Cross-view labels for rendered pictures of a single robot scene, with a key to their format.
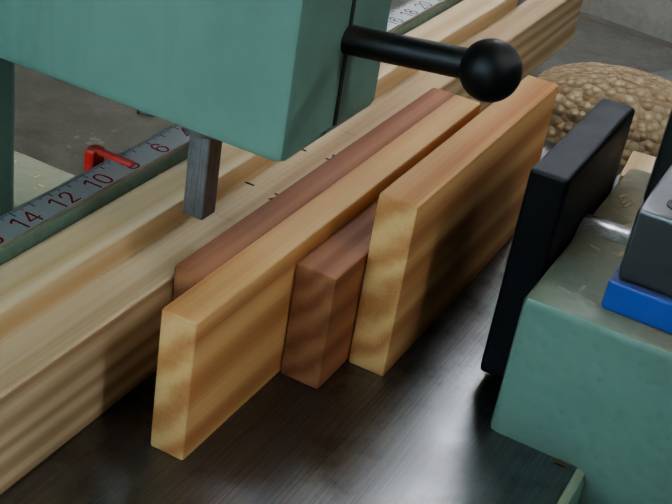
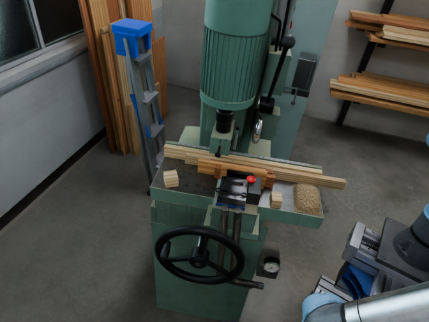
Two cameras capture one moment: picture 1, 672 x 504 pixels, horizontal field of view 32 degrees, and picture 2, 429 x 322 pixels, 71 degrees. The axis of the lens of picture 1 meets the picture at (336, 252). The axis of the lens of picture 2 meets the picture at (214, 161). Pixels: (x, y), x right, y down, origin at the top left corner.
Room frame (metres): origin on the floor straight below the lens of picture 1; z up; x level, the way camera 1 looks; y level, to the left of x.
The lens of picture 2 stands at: (0.10, -0.78, 1.65)
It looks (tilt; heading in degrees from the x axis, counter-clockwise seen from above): 39 degrees down; 72
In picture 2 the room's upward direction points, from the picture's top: 7 degrees clockwise
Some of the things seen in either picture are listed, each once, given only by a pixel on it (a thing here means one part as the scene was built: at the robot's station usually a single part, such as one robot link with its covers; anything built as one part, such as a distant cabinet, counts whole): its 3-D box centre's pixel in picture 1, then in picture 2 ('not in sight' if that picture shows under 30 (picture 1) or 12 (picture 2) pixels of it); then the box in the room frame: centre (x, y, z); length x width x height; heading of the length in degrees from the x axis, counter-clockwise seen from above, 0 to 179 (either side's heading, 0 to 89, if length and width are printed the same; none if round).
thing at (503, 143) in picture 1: (462, 211); (242, 176); (0.45, -0.05, 0.94); 0.16 x 0.02 x 0.08; 157
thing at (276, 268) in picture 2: not in sight; (271, 264); (0.55, -0.24, 0.65); 0.06 x 0.04 x 0.08; 157
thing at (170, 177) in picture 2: not in sight; (170, 178); (0.20, 0.00, 0.92); 0.05 x 0.04 x 0.04; 93
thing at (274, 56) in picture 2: not in sight; (276, 70); (0.62, 0.19, 1.23); 0.09 x 0.08 x 0.15; 67
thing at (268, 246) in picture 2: not in sight; (268, 259); (0.58, -0.18, 0.58); 0.12 x 0.08 x 0.08; 67
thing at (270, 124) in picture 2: not in sight; (265, 122); (0.61, 0.16, 1.02); 0.09 x 0.07 x 0.12; 157
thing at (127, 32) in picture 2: not in sight; (147, 119); (0.18, 0.95, 0.58); 0.27 x 0.25 x 1.16; 149
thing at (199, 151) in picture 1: (204, 153); not in sight; (0.39, 0.05, 0.97); 0.01 x 0.01 x 0.05; 67
